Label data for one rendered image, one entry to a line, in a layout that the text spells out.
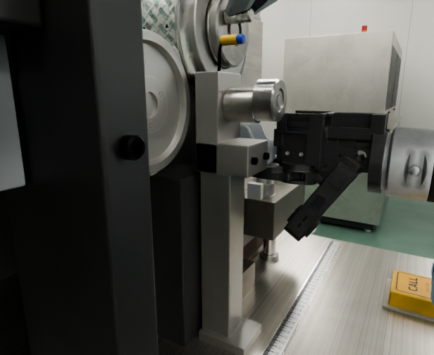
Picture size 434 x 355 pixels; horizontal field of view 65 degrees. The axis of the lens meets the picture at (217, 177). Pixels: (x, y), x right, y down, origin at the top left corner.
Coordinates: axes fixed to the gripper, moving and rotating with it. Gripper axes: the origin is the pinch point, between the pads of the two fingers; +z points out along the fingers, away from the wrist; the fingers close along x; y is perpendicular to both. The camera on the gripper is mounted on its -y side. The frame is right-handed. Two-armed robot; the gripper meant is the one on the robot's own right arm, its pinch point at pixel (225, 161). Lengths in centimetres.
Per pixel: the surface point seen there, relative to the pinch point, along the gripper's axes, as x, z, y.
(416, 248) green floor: -251, -35, -109
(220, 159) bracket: 12.0, -6.1, 2.9
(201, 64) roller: 10.4, -3.0, 12.1
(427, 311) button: -6.5, -26.7, -18.3
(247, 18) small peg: 8.4, -7.0, 16.3
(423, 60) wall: -444, -21, 48
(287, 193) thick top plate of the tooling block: -9.6, -6.0, -6.2
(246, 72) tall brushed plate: -71, 30, 16
